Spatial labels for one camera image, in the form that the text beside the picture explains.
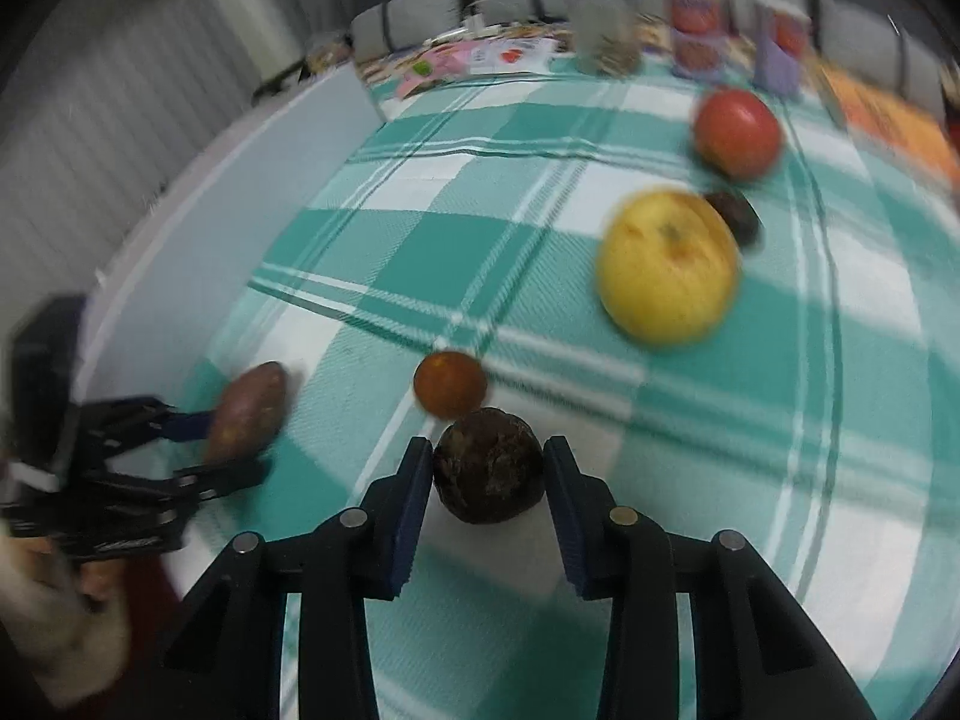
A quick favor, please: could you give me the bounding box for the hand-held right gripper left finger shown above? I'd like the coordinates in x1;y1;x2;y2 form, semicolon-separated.
131;435;437;720

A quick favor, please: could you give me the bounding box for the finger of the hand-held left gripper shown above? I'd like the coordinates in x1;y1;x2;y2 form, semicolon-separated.
75;394;222;460
169;457;272;511

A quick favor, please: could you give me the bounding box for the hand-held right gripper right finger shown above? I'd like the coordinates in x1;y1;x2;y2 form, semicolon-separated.
541;435;878;720

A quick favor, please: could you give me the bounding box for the large sweet potato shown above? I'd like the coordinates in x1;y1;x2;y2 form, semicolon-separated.
202;360;290;466

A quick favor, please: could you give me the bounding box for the dark brown round fruit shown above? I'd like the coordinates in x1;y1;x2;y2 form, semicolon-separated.
433;406;546;526

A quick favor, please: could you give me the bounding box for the small mandarin orange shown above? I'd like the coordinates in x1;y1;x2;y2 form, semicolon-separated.
412;350;488;421

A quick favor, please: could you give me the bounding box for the yellow apple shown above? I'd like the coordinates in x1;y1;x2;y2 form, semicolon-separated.
596;187;743;350

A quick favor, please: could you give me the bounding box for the small dark fruit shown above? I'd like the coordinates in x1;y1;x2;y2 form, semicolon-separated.
705;190;764;250

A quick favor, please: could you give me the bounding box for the red apple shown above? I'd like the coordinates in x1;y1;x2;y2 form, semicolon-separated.
691;88;785;182

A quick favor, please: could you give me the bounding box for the person's left hand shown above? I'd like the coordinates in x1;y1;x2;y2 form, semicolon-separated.
0;536;134;707

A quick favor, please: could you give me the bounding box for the grey pleated curtain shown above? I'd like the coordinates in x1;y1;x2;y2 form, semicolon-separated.
0;0;353;331

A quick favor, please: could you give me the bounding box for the teal white checked tablecloth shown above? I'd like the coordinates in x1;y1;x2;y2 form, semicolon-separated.
176;52;960;720

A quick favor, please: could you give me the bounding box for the floral bed sheet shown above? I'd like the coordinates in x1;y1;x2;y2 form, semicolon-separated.
304;15;676;87

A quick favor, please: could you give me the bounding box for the pink package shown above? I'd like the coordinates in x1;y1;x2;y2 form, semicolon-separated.
394;41;481;98

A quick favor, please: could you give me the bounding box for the white fruit picture card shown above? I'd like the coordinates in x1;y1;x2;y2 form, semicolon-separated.
469;34;560;76

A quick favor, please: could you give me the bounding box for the clear jar black lid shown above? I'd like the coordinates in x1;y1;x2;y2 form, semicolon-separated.
562;0;644;76

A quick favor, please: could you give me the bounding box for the orange book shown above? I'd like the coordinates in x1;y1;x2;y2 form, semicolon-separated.
817;60;960;188

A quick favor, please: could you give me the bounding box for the purple label can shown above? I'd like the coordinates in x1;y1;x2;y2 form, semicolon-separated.
754;0;815;95

